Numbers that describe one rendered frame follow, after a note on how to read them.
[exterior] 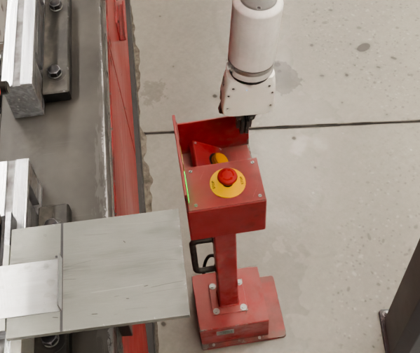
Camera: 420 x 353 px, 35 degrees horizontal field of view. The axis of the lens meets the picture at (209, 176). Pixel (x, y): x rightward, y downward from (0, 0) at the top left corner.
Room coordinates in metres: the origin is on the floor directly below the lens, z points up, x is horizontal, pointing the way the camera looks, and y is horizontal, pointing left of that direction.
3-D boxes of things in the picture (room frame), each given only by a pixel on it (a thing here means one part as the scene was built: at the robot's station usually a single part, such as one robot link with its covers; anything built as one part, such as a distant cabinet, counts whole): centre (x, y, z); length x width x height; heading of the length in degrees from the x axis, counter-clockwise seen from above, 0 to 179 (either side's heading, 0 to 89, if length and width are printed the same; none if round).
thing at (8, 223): (0.48, 0.33, 0.99); 0.20 x 0.03 x 0.03; 3
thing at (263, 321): (0.79, -0.05, 0.06); 0.25 x 0.20 x 0.12; 94
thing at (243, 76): (0.84, -0.09, 1.01); 0.09 x 0.08 x 0.03; 94
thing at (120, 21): (1.49, 0.22, 0.59); 0.15 x 0.02 x 0.07; 3
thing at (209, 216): (0.79, -0.02, 0.75); 0.20 x 0.16 x 0.18; 4
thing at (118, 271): (0.46, 0.18, 1.00); 0.26 x 0.18 x 0.01; 93
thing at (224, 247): (0.79, -0.02, 0.39); 0.05 x 0.05 x 0.54; 4
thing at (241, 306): (0.79, -0.02, 0.13); 0.10 x 0.10 x 0.01; 4
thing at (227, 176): (0.74, -0.03, 0.79); 0.04 x 0.04 x 0.04
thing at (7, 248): (0.45, 0.32, 0.99); 0.14 x 0.01 x 0.03; 3
